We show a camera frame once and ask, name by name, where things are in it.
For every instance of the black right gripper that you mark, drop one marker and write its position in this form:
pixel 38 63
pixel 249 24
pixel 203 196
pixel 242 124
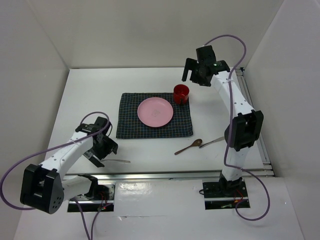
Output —
pixel 191 64

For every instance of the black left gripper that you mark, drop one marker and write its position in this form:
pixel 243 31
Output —
pixel 109 146

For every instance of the silver metal fork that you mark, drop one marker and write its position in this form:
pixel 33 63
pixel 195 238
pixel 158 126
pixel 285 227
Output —
pixel 117 160

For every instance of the red enamel mug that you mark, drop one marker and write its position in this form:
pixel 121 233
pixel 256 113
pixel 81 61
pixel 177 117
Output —
pixel 181 94

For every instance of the dark checked cloth placemat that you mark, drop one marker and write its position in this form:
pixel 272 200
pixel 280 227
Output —
pixel 130 127

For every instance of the pink plastic plate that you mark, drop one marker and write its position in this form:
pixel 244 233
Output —
pixel 155 112

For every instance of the brown wooden spoon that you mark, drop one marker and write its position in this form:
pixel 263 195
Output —
pixel 196 143

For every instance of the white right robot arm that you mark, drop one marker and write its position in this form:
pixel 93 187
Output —
pixel 245 122

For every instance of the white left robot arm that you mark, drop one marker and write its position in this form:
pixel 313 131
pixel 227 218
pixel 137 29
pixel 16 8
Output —
pixel 44 187

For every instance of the silver table knife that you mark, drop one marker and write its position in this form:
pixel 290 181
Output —
pixel 212 142

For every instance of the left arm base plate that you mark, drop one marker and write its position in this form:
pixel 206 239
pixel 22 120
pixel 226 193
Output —
pixel 103 199

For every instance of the aluminium right side rail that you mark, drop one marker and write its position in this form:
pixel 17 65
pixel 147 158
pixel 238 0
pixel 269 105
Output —
pixel 257 157

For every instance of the aluminium rail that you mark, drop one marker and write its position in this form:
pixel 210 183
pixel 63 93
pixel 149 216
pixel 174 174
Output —
pixel 257 157
pixel 156 176

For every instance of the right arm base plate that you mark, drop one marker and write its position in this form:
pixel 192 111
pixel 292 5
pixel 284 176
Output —
pixel 215 199

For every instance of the aluminium front rail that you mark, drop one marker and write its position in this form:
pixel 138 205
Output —
pixel 156 176

